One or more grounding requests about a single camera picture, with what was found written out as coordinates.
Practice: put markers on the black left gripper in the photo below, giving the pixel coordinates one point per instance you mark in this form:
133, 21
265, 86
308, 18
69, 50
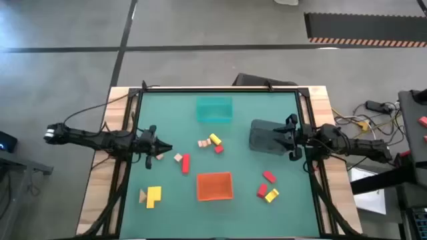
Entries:
146, 145

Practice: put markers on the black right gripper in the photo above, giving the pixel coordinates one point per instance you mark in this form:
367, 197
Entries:
300, 138

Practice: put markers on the natural wood cube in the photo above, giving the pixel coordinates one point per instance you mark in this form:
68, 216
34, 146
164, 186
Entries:
178, 157

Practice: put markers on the long red block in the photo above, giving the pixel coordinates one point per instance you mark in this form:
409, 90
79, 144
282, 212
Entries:
185, 163

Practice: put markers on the natural wood arch block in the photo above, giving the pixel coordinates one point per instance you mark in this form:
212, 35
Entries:
204, 143

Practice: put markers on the red rectangular block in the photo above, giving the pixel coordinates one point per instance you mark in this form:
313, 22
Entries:
269, 177
262, 191

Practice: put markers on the yellow L-shaped block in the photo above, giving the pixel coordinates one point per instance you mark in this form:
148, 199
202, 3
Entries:
152, 196

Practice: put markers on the natural wood triangle block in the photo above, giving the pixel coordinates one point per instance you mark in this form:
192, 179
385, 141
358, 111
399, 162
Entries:
142, 196

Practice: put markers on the yellow cylinder block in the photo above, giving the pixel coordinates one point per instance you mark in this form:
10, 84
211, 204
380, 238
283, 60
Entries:
215, 139

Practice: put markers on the small red block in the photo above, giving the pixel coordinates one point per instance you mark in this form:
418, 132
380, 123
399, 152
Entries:
219, 149

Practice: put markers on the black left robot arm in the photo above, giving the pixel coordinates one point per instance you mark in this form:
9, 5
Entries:
100, 140

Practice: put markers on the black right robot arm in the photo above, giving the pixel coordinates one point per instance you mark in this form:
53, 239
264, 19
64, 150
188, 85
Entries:
360, 146

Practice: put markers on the small natural wood block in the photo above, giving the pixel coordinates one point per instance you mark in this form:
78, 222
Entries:
160, 157

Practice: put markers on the gray translucent plastic bin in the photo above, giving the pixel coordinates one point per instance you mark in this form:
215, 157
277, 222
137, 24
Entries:
263, 140

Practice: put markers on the yellow arch block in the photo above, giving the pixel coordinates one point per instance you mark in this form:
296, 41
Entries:
272, 195

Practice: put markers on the teal plastic basket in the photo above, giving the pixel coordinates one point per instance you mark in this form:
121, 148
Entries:
214, 110

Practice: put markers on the orange plastic basket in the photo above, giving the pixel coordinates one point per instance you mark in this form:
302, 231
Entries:
215, 186

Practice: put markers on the yellow plug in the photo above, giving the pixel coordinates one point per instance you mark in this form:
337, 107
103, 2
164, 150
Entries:
363, 126

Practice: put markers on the black power strip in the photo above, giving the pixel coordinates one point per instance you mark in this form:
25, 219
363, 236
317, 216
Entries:
377, 106

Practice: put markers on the green table mat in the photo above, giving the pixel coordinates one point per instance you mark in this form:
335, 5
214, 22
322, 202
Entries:
233, 220

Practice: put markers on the white paper sheet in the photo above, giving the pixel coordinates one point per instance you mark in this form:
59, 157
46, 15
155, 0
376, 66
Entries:
370, 200

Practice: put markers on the black side table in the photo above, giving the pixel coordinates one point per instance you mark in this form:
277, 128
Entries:
410, 133

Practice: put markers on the long black hazard-striped floor mat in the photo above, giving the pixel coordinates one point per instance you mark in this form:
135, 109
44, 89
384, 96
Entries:
360, 26

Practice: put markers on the white floor object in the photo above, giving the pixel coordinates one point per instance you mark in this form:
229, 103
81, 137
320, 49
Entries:
286, 2

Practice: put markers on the black electronic device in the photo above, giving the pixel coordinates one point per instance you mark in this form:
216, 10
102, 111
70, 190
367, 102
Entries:
8, 141

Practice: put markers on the blue grid crate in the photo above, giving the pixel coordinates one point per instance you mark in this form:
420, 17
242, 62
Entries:
421, 223

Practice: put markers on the black frame clamp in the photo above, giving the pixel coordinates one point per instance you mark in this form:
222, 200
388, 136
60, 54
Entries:
144, 86
269, 86

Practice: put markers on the black table frame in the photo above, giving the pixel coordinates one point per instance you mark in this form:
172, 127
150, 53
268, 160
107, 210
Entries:
217, 90

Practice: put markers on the black slanted frame bar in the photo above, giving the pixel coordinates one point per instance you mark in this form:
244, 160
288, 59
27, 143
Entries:
383, 180

